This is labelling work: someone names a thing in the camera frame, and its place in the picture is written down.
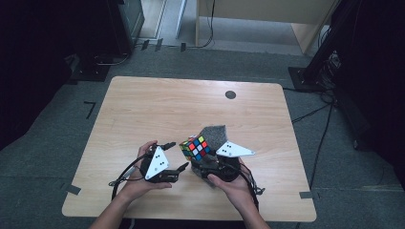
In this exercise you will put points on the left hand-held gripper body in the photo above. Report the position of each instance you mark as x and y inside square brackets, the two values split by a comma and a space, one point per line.
[157, 165]

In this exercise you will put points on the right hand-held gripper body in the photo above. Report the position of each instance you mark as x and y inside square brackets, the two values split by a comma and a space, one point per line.
[229, 168]

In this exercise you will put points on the multicoloured puzzle cube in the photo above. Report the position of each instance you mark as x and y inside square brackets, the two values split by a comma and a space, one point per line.
[194, 148]

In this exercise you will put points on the grey fluffy cloth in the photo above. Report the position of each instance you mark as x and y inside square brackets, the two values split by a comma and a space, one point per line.
[215, 136]

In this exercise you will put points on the person's right hand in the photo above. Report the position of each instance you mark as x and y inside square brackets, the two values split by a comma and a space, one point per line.
[238, 191]

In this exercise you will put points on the person's left hand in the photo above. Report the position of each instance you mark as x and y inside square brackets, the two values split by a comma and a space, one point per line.
[137, 187]

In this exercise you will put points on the person's dark clothing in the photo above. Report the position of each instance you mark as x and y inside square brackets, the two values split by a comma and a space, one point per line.
[191, 225]

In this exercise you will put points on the dark round table grommet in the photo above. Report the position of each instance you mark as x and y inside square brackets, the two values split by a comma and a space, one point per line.
[230, 94]

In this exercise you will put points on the grey tape piece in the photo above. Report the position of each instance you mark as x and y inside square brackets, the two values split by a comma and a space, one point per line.
[73, 189]
[306, 195]

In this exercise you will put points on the small black floor tape strip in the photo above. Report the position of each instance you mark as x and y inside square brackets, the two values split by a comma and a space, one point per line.
[183, 47]
[144, 44]
[159, 44]

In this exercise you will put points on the black cabinet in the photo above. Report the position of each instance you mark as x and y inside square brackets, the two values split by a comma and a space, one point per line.
[127, 22]

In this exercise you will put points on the black metal stand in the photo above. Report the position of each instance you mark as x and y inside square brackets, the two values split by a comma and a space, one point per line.
[318, 63]

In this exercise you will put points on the dark curtain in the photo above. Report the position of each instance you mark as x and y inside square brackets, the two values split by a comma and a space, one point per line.
[38, 63]
[379, 79]

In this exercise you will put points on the beige wooden desk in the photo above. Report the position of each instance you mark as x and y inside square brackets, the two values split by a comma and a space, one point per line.
[254, 9]

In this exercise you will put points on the black flat base plate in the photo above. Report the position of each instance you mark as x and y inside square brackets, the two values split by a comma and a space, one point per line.
[90, 72]

